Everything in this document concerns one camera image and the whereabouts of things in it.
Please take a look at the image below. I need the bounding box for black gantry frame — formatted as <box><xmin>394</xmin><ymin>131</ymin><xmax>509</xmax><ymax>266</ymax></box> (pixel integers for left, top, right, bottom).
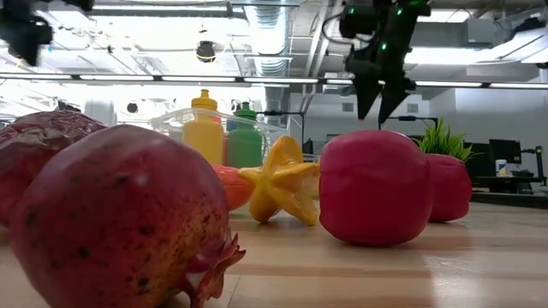
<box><xmin>378</xmin><ymin>115</ymin><xmax>438</xmax><ymax>132</ymax></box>

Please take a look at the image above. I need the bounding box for yellow plastic squeeze bottle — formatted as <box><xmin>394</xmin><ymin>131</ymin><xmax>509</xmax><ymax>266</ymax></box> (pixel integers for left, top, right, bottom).
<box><xmin>182</xmin><ymin>88</ymin><xmax>226</xmax><ymax>167</ymax></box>

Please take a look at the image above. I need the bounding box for dark red wrinkled fruit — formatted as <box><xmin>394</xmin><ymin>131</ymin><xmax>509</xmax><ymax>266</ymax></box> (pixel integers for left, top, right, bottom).
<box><xmin>0</xmin><ymin>110</ymin><xmax>108</xmax><ymax>228</ymax></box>

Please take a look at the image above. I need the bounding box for thin black stand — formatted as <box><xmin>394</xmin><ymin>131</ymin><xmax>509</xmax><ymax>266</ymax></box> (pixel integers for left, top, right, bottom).
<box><xmin>256</xmin><ymin>110</ymin><xmax>306</xmax><ymax>146</ymax></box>

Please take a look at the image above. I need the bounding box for black hanging ceiling lamp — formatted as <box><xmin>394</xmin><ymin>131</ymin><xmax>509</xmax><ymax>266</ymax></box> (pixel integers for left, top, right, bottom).
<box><xmin>196</xmin><ymin>40</ymin><xmax>217</xmax><ymax>64</ymax></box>

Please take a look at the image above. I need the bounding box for small green potted plant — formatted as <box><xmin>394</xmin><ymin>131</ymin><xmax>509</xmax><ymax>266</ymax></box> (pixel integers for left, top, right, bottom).
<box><xmin>415</xmin><ymin>118</ymin><xmax>474</xmax><ymax>163</ymax></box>

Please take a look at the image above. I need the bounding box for black desk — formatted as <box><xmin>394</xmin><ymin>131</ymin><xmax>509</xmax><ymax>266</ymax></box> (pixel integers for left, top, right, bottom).
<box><xmin>468</xmin><ymin>175</ymin><xmax>548</xmax><ymax>210</ymax></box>

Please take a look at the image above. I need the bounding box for green plastic squeeze bottle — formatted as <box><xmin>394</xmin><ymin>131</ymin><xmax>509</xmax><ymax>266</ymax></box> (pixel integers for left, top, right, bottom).
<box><xmin>225</xmin><ymin>101</ymin><xmax>263</xmax><ymax>169</ymax></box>

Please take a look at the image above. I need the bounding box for black computer monitor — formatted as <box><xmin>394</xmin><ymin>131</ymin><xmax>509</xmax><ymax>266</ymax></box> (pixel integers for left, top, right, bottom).
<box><xmin>489</xmin><ymin>139</ymin><xmax>522</xmax><ymax>165</ymax></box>

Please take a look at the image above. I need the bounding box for red orange mango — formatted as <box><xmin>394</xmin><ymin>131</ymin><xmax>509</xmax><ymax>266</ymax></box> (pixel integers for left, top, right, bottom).
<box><xmin>211</xmin><ymin>164</ymin><xmax>256</xmax><ymax>212</ymax></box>

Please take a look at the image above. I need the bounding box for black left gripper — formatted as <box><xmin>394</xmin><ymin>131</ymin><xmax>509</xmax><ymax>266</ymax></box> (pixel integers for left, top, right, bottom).
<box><xmin>0</xmin><ymin>8</ymin><xmax>55</xmax><ymax>67</ymax></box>

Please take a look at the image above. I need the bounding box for red speckled pomegranate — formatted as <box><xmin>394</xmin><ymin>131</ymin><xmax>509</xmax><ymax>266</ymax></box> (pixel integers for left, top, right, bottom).
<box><xmin>10</xmin><ymin>124</ymin><xmax>247</xmax><ymax>308</ymax></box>

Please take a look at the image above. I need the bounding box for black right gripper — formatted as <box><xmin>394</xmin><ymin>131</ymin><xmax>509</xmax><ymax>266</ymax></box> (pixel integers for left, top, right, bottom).
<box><xmin>339</xmin><ymin>0</ymin><xmax>432</xmax><ymax>125</ymax></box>

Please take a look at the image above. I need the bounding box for silver ribbed ventilation duct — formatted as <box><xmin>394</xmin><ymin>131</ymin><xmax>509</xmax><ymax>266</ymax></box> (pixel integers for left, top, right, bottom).
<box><xmin>246</xmin><ymin>3</ymin><xmax>295</xmax><ymax>125</ymax></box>

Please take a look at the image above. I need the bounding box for long ceiling light strip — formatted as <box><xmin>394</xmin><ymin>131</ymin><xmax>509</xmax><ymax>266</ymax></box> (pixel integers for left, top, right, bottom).
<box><xmin>0</xmin><ymin>72</ymin><xmax>548</xmax><ymax>90</ymax></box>

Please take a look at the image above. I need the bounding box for yellow starfruit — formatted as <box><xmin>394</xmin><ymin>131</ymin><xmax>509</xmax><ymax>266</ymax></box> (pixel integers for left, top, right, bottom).
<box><xmin>236</xmin><ymin>134</ymin><xmax>321</xmax><ymax>227</ymax></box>

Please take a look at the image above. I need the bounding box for clear plastic bin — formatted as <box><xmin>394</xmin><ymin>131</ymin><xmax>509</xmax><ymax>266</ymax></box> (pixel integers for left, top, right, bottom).
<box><xmin>148</xmin><ymin>107</ymin><xmax>292</xmax><ymax>172</ymax></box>

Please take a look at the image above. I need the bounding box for red apple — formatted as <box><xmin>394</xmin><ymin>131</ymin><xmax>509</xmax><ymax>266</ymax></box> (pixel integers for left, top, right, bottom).
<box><xmin>425</xmin><ymin>153</ymin><xmax>474</xmax><ymax>223</ymax></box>
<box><xmin>319</xmin><ymin>129</ymin><xmax>433</xmax><ymax>247</ymax></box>

